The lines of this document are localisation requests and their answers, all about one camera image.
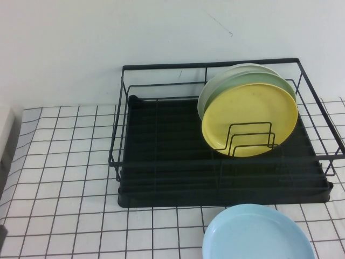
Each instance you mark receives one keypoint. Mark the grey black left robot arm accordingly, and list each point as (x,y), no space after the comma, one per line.
(2,230)

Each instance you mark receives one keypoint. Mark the black plastic drip tray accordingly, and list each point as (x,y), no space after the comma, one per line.
(161,199)

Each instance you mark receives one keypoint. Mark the white grey side panel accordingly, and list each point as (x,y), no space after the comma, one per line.
(8,126)

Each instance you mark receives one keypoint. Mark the light blue plate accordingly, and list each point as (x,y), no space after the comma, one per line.
(256,234)

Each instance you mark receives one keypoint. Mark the yellow plate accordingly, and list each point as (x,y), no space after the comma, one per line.
(256,108)

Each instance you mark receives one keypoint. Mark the pale white-green plate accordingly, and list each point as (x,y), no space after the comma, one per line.
(207,91)

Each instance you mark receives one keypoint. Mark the white black-grid tablecloth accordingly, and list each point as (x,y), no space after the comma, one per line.
(67,189)

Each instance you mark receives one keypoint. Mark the green plate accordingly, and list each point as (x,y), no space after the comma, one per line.
(242,79)

